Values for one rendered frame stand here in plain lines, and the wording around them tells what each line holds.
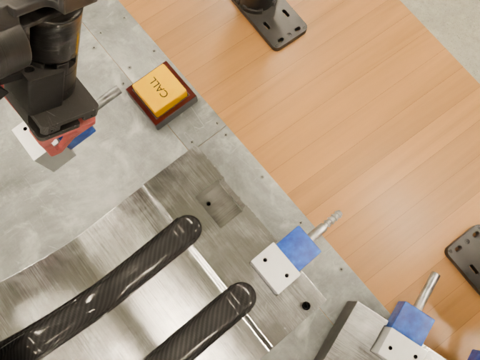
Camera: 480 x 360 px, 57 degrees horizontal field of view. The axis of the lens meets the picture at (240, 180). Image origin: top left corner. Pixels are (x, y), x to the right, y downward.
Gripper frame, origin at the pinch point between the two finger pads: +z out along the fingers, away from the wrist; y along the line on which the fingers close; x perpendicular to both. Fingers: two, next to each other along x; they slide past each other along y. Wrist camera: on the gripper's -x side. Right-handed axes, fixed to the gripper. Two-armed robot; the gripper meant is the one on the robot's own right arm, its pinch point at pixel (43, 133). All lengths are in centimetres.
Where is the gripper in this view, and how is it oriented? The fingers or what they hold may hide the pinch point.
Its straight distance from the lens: 58.4
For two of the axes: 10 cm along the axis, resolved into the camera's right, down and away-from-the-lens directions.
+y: 6.3, 7.5, -1.9
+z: -3.6, 5.0, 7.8
